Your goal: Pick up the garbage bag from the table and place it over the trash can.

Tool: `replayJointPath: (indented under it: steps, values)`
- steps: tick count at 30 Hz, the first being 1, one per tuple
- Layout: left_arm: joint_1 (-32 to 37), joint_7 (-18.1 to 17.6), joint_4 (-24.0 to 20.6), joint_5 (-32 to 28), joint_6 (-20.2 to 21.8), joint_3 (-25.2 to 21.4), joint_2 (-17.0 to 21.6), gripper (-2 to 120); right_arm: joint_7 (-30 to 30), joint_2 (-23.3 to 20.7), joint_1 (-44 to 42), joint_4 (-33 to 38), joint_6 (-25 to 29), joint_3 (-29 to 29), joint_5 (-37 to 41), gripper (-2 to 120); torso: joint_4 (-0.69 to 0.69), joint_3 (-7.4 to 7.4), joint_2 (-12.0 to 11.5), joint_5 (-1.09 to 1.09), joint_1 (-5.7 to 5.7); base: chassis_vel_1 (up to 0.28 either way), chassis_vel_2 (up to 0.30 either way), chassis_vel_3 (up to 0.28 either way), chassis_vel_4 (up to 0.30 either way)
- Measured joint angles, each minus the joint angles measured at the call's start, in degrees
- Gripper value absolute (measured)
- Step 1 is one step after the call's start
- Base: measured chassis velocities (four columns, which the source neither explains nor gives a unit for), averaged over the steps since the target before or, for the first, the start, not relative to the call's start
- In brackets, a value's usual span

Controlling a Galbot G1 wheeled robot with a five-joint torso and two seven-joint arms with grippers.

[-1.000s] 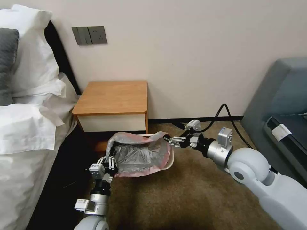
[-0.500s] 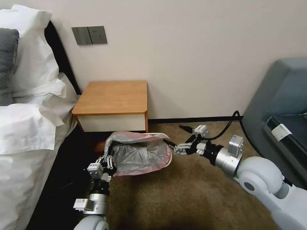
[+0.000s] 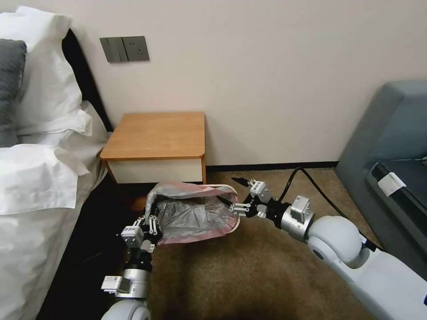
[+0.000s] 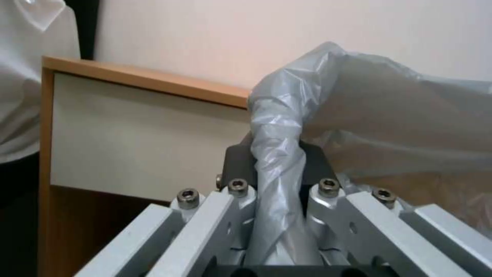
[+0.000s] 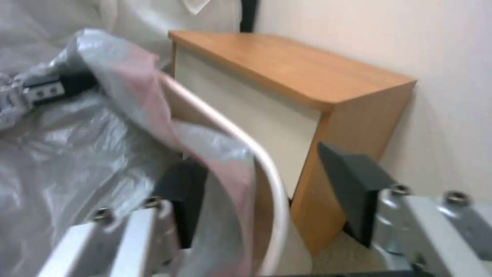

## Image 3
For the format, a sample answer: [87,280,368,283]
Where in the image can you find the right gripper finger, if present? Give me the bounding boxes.
[232,177,266,195]
[216,196,259,219]

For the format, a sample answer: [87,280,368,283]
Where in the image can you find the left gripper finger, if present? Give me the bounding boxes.
[146,196,165,251]
[133,198,151,231]

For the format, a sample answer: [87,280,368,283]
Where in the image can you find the white trash can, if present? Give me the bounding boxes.
[146,182,241,246]

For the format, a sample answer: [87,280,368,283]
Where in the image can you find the translucent pink garbage bag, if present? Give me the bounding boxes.
[145,181,239,247]

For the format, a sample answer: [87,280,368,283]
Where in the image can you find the black baseboard strip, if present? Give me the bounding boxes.
[205,160,339,168]

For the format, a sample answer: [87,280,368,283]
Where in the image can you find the dark bed base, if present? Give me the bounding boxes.
[36,173,148,320]

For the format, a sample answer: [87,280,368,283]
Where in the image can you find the wooden nightstand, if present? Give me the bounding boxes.
[100,112,207,212]

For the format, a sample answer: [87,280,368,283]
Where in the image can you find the white duvet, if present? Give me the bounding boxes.
[0,100,112,320]

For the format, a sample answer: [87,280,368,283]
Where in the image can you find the white paper label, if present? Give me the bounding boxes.
[378,173,407,196]

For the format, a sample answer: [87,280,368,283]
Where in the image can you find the flat white pillow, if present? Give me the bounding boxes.
[16,100,94,146]

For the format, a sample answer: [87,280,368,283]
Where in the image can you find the grey blue sofa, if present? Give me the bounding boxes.
[334,78,427,264]

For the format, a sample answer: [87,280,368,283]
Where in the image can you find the black bed headboard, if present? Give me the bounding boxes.
[61,28,114,133]

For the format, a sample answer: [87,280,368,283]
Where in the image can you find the large white pillow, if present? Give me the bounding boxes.
[0,5,84,135]

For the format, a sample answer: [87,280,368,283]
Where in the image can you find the grey knitted pillow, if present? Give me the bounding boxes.
[0,38,28,148]

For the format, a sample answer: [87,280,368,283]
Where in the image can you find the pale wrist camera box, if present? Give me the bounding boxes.
[121,225,145,250]
[254,186,272,204]

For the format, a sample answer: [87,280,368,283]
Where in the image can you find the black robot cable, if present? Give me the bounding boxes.
[278,166,385,251]

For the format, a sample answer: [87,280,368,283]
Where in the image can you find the grey wall socket plate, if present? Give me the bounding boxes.
[122,36,151,63]

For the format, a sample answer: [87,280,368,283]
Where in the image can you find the grey wall switch plate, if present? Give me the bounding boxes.
[99,36,125,64]

